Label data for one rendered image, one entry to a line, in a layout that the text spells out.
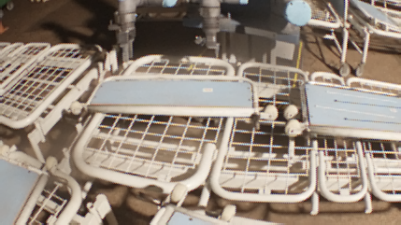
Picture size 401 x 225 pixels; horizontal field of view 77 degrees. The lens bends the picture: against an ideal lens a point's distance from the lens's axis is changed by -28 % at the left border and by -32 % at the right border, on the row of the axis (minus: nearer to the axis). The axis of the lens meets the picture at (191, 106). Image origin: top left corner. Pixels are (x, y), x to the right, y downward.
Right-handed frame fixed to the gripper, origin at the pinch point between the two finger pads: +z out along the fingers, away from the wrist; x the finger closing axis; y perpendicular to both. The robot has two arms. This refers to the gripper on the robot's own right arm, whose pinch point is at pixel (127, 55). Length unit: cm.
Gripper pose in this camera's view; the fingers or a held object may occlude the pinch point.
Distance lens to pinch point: 161.5
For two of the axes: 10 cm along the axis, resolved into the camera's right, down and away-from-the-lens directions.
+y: 9.9, 0.2, -1.2
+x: 1.2, -4.1, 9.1
